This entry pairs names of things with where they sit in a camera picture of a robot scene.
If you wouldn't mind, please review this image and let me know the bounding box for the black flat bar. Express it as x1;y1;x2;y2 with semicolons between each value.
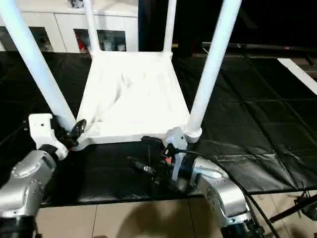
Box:
202;44;317;53

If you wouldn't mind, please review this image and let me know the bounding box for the white plastic table top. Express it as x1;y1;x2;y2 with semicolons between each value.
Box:
69;50;203;151

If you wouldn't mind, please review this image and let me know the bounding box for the white board strip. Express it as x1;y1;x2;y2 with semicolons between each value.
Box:
277;58;317;96

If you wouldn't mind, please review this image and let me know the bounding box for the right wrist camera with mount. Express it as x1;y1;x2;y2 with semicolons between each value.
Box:
163;126;190;182

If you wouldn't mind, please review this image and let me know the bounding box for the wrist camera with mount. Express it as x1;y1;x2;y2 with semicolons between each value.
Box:
28;113;69;161
163;126;190;182

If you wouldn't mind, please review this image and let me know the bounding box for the white cabinet with glass doors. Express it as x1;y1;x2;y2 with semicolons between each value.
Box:
0;0;139;53

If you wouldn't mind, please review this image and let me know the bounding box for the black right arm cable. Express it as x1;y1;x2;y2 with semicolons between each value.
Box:
174;149;280;238

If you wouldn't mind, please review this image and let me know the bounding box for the black work mat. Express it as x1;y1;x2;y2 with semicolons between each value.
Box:
0;50;317;208

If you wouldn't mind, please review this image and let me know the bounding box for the black metal frame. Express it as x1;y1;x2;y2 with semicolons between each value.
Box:
270;192;317;225

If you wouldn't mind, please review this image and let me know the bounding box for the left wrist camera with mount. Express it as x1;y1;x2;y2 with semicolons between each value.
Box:
28;113;69;161

